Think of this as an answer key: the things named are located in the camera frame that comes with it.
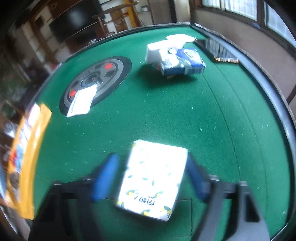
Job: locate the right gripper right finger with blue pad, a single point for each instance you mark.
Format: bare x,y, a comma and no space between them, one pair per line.
246,221

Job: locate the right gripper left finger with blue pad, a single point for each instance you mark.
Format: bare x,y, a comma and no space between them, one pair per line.
66,207

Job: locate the lemon print tissue pack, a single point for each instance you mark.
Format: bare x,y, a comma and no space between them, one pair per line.
152,179

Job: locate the yellow-rimmed white storage box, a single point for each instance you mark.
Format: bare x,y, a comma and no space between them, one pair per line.
23,160

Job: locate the small white red packet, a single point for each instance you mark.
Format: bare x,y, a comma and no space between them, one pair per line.
82,101

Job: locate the round mahjong table centre panel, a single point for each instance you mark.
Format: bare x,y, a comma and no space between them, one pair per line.
107,74

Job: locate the black smartphone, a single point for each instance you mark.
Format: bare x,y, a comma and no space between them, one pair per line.
216,50

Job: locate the blue white tissue pack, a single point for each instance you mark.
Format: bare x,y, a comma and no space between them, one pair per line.
180,62

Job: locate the white flat tissue pack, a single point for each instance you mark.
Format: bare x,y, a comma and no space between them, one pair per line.
152,51

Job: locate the white paper card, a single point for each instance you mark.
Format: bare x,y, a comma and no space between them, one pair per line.
181,38

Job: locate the carved wooden chair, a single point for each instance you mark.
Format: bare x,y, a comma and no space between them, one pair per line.
117,17

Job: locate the window with metal bars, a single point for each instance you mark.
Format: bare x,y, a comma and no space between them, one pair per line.
258,13

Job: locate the black wall television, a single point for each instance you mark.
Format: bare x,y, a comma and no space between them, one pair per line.
74,19

